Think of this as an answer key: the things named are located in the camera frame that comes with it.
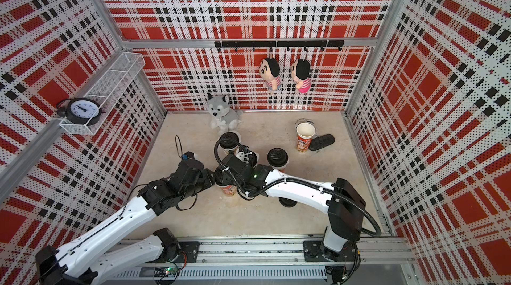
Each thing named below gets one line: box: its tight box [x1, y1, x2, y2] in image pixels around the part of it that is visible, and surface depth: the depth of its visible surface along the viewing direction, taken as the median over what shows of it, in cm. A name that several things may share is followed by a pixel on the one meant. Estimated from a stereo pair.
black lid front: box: [278, 197, 299, 208], surface depth 87 cm
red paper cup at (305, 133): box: [296, 121, 317, 153], surface depth 95 cm
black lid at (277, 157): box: [266, 147, 289, 168], surface depth 82 cm
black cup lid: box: [219, 131, 240, 150], surface depth 87 cm
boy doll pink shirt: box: [291, 58, 312, 94], surface depth 97 cm
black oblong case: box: [308, 133, 336, 152], surface depth 106 cm
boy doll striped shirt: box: [259, 57, 281, 92], surface depth 95 cm
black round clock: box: [55, 97, 107, 126], surface depth 64 cm
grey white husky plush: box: [207, 93, 243, 134], surface depth 103 cm
